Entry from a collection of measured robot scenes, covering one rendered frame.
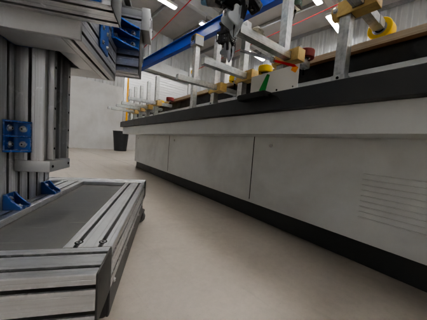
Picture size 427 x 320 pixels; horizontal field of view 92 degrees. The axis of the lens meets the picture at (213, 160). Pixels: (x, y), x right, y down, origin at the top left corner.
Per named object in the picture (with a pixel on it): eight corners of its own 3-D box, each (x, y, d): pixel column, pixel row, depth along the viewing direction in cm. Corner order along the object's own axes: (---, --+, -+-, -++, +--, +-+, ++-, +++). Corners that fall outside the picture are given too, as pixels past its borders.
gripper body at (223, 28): (222, 49, 115) (224, 26, 114) (236, 46, 111) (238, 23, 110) (215, 43, 109) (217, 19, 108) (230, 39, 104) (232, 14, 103)
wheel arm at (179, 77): (178, 80, 111) (178, 72, 111) (175, 81, 114) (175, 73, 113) (237, 96, 137) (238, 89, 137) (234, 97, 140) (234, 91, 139)
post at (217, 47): (212, 115, 131) (218, 36, 128) (209, 115, 134) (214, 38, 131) (216, 115, 133) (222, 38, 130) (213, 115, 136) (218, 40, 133)
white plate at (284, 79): (296, 88, 84) (298, 63, 83) (249, 97, 104) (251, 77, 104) (297, 88, 84) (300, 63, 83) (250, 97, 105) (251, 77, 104)
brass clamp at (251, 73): (250, 78, 104) (251, 68, 103) (232, 83, 114) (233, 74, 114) (258, 81, 107) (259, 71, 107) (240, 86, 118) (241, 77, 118)
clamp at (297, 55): (297, 58, 84) (298, 46, 83) (270, 66, 94) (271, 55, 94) (305, 63, 87) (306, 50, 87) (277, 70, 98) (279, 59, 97)
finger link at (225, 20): (216, 35, 70) (219, 6, 69) (230, 42, 73) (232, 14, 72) (223, 32, 67) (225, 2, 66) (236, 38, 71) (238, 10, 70)
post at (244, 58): (239, 112, 111) (247, 18, 108) (235, 112, 114) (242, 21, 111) (244, 113, 113) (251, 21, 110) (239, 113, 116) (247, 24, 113)
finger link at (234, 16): (223, 32, 67) (225, 2, 66) (236, 38, 71) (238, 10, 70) (229, 28, 65) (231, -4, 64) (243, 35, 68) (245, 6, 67)
